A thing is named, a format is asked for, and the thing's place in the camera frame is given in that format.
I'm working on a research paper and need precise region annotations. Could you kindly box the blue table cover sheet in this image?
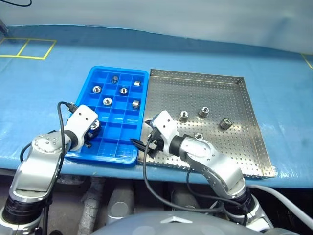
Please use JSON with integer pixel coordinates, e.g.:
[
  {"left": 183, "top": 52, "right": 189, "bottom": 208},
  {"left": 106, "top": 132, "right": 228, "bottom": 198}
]
[{"left": 0, "top": 23, "right": 313, "bottom": 189}]

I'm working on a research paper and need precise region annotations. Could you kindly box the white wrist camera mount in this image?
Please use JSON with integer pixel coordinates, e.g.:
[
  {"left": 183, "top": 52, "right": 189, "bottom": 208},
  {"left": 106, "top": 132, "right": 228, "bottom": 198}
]
[
  {"left": 64, "top": 104, "right": 99, "bottom": 151},
  {"left": 152, "top": 110, "right": 181, "bottom": 157}
]

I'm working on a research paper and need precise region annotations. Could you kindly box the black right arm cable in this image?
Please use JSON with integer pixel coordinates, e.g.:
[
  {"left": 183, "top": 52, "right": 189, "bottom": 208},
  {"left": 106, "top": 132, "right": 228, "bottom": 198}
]
[{"left": 142, "top": 137, "right": 249, "bottom": 227}]

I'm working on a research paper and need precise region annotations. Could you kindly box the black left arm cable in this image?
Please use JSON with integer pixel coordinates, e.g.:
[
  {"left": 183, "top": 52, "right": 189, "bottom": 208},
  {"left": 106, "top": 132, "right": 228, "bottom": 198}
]
[{"left": 20, "top": 101, "right": 79, "bottom": 235}]

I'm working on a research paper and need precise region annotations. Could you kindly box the light grey hose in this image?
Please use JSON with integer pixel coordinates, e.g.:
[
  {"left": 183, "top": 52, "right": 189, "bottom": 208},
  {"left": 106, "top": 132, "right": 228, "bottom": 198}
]
[{"left": 246, "top": 184, "right": 313, "bottom": 233}]

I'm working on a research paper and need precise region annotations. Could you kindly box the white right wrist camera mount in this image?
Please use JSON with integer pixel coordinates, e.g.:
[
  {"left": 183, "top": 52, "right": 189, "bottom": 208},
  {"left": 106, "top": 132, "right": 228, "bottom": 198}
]
[{"left": 152, "top": 110, "right": 181, "bottom": 157}]

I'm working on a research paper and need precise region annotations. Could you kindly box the blue compartment tray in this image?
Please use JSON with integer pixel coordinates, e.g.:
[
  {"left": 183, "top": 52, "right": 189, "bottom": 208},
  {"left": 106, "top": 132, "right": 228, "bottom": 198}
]
[{"left": 65, "top": 65, "right": 149, "bottom": 168}]

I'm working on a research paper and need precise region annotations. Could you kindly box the yellow tape double square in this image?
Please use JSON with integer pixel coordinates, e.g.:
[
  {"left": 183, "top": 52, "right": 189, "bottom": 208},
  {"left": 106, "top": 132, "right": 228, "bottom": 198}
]
[{"left": 0, "top": 37, "right": 58, "bottom": 61}]

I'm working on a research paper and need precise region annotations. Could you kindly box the perforated steel tray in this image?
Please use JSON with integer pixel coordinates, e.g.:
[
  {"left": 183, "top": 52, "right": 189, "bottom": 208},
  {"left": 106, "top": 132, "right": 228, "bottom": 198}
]
[{"left": 136, "top": 69, "right": 274, "bottom": 181}]

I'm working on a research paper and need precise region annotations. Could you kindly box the grey foam-wrapped pipe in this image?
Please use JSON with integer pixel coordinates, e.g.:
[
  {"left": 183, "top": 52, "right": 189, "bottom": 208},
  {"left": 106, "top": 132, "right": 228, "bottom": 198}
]
[{"left": 78, "top": 177, "right": 105, "bottom": 235}]

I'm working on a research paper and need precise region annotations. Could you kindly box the dark grey rounded shape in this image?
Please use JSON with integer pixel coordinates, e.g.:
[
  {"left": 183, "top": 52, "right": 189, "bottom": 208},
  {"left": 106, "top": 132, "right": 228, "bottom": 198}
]
[
  {"left": 169, "top": 188, "right": 201, "bottom": 212},
  {"left": 106, "top": 183, "right": 135, "bottom": 225}
]

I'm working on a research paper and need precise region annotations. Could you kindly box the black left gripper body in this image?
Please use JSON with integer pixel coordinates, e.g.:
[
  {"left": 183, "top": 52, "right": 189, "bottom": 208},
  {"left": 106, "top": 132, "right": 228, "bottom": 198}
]
[{"left": 83, "top": 127, "right": 99, "bottom": 145}]

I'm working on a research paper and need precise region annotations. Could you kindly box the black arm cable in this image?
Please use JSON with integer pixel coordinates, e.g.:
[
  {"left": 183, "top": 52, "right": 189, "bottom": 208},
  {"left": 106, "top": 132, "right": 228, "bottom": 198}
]
[
  {"left": 20, "top": 101, "right": 79, "bottom": 235},
  {"left": 142, "top": 137, "right": 249, "bottom": 227}
]

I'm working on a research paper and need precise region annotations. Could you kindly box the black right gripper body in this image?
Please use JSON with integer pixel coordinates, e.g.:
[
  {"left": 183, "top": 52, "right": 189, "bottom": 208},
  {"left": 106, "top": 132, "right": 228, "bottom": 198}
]
[{"left": 147, "top": 128, "right": 164, "bottom": 159}]

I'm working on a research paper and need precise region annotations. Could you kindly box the thin black cable loop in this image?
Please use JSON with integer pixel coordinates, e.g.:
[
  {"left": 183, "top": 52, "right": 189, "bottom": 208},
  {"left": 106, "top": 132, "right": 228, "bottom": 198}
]
[{"left": 11, "top": 0, "right": 33, "bottom": 7}]

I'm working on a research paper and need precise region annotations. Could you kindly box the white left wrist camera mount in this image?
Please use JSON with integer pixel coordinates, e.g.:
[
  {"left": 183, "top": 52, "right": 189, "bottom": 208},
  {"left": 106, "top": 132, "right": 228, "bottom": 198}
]
[{"left": 64, "top": 104, "right": 99, "bottom": 151}]

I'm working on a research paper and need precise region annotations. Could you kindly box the grey robot torso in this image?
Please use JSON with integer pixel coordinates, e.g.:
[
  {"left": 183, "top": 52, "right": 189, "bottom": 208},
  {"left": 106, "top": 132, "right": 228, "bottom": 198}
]
[{"left": 90, "top": 211, "right": 272, "bottom": 235}]

